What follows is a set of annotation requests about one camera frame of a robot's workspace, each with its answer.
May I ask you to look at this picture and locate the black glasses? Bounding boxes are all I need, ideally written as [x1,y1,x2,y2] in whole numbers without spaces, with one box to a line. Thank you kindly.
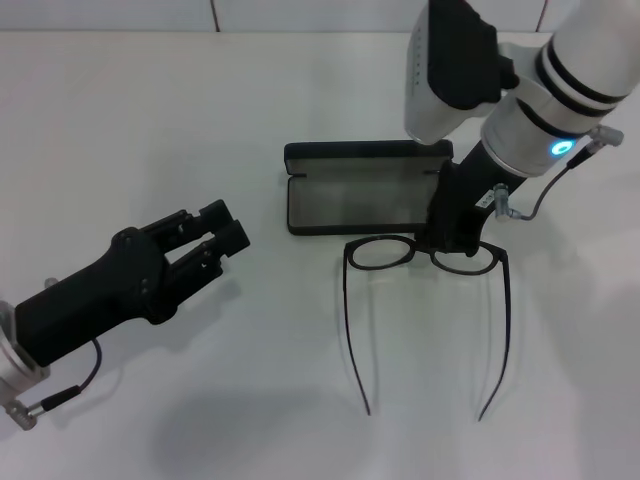
[342,234,512,422]

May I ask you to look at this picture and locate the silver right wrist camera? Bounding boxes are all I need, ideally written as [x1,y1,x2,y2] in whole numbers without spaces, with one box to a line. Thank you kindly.
[403,0,519,142]

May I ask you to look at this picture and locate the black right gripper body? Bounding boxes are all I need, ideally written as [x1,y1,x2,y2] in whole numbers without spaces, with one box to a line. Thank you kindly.
[439,142,526,236]

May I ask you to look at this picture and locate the grey right gripper cable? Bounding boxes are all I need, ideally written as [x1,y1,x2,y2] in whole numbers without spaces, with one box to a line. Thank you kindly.
[492,125,626,222]

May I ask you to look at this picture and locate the black glasses case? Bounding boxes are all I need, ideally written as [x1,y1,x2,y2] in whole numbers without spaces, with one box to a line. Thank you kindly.
[283,139,454,237]

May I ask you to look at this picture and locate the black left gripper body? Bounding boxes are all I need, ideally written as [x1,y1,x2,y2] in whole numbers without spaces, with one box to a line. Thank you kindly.
[14,227,175,369]

